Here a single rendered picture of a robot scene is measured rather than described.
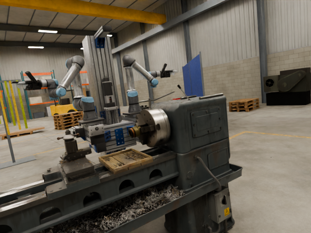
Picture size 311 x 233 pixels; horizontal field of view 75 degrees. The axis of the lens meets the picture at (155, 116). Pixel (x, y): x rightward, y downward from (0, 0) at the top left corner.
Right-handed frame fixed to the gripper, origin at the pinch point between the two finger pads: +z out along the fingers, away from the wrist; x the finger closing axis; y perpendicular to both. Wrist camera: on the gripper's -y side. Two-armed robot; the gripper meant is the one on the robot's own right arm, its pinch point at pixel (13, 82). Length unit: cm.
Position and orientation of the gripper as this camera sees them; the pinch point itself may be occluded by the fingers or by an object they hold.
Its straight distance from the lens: 204.0
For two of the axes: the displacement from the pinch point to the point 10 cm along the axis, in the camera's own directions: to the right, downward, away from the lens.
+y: 0.2, 9.8, 2.2
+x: -7.9, -1.2, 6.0
